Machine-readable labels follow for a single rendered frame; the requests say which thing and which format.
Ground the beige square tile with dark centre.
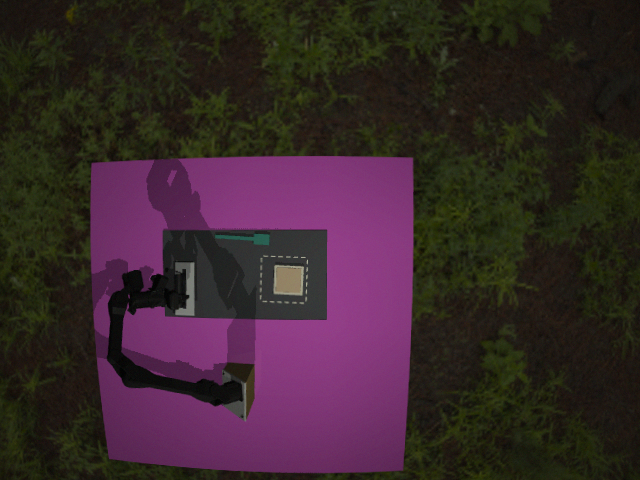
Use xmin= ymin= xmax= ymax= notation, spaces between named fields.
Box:
xmin=273 ymin=265 xmax=304 ymax=296

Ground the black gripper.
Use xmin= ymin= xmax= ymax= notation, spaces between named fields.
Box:
xmin=146 ymin=289 xmax=189 ymax=310

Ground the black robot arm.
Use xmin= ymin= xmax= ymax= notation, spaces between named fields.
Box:
xmin=107 ymin=270 xmax=243 ymax=407

